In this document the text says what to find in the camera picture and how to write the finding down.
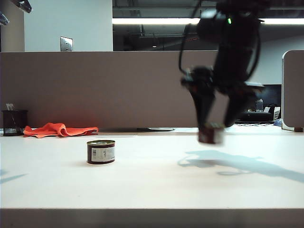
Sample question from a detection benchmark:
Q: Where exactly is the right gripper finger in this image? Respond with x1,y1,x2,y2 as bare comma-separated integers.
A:
189,87,216,129
224,91,253,128

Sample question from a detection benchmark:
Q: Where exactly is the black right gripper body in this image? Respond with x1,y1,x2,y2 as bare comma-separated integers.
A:
180,66,266,96

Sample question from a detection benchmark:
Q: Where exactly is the tomato can with white label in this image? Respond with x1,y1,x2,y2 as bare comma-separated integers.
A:
86,139,116,165

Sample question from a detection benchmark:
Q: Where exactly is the black sofa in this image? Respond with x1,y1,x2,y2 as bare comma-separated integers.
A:
237,111,274,122

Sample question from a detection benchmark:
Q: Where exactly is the large black tv screen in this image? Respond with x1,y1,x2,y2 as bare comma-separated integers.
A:
255,84,282,108

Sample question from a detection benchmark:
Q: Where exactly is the grey partition with white edge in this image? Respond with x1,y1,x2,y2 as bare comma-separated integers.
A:
281,49,304,131

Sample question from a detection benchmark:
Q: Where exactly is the ceiling light strip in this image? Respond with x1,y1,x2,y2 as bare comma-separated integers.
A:
112,18,304,25

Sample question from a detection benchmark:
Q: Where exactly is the wide grey desk partition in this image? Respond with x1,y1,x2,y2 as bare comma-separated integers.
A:
0,51,236,129

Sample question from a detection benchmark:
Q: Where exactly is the orange cloth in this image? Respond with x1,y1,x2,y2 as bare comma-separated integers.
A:
23,123,99,138

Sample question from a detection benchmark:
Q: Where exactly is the black mesh pen holder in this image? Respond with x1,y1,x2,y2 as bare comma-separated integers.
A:
1,109,29,137

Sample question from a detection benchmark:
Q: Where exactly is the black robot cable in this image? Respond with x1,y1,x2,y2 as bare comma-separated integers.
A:
178,23,199,73

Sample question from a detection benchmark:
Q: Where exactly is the metal wall plate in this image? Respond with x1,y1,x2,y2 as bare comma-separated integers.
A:
60,36,74,52

